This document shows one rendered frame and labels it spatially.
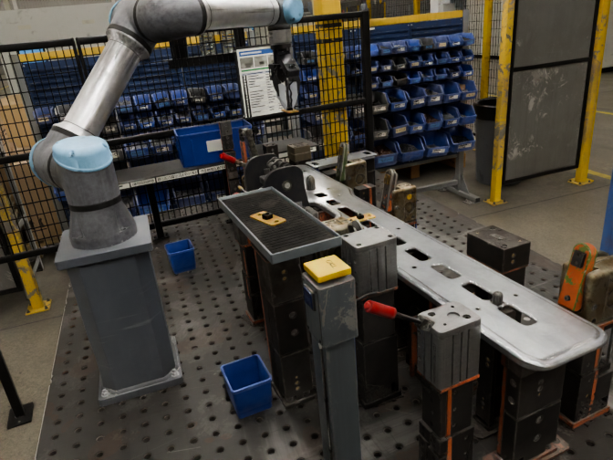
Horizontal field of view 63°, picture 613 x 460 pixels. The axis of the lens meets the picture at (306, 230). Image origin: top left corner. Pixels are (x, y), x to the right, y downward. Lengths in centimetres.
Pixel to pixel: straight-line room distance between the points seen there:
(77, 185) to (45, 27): 689
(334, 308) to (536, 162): 390
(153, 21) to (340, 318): 85
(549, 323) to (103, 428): 99
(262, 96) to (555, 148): 303
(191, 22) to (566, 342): 106
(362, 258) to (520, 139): 350
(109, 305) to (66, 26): 693
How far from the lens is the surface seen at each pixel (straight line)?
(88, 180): 118
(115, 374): 136
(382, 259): 103
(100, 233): 120
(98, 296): 124
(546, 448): 117
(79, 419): 139
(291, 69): 165
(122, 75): 138
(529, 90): 438
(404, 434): 117
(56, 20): 803
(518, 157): 445
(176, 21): 133
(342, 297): 81
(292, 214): 105
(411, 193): 153
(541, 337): 95
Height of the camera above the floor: 153
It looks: 23 degrees down
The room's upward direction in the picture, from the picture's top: 6 degrees counter-clockwise
